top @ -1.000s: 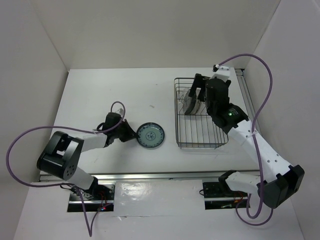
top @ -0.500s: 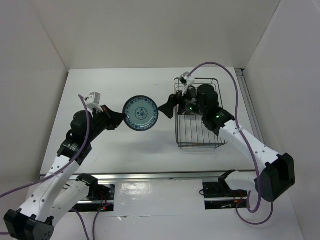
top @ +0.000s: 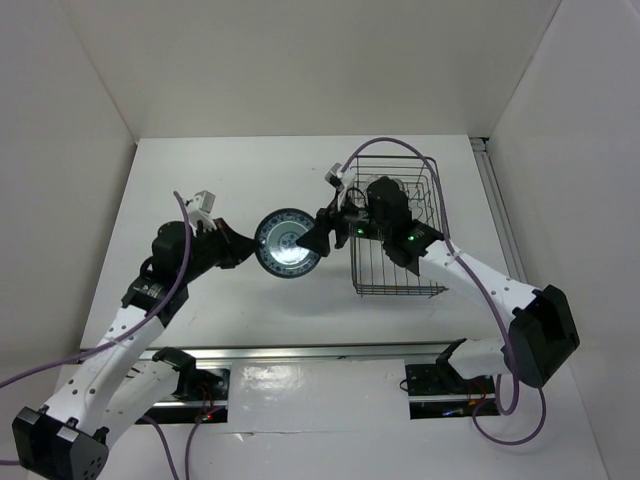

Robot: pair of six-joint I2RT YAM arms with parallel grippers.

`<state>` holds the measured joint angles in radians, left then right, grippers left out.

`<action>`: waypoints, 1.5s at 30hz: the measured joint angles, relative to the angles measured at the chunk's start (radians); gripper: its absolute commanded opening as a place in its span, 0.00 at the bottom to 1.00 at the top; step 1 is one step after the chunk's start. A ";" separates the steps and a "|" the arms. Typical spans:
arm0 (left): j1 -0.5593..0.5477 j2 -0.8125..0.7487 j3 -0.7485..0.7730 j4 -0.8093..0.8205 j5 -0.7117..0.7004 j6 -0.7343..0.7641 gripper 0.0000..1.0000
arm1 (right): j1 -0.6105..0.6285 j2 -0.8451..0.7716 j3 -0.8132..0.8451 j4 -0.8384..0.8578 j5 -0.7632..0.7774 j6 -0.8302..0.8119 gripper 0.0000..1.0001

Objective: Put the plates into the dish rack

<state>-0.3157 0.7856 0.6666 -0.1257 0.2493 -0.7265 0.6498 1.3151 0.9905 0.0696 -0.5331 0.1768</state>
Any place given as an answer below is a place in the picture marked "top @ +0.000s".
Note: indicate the metal wire dish rack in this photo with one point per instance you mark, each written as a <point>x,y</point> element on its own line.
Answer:
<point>372,272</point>

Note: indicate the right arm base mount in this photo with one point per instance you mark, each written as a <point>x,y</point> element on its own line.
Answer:
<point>435,393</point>

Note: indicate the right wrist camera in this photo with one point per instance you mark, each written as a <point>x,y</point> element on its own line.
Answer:
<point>341,180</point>

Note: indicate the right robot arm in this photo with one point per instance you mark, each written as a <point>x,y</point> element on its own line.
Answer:
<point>537,332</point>

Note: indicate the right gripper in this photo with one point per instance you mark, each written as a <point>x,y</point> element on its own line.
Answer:
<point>317,238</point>

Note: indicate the clear textured glass plate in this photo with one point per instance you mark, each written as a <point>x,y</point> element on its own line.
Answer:
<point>367,180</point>

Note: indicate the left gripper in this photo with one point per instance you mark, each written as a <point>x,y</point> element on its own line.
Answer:
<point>236,247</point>

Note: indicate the blue patterned round plate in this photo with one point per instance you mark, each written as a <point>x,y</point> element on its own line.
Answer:
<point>278,252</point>

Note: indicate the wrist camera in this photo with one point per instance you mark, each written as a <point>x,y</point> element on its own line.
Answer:
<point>199,211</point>
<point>341,180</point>

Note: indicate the front aluminium rail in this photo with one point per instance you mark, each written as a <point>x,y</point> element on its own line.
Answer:
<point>318,352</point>

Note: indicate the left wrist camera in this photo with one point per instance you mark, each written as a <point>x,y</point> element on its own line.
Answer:
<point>199,211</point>

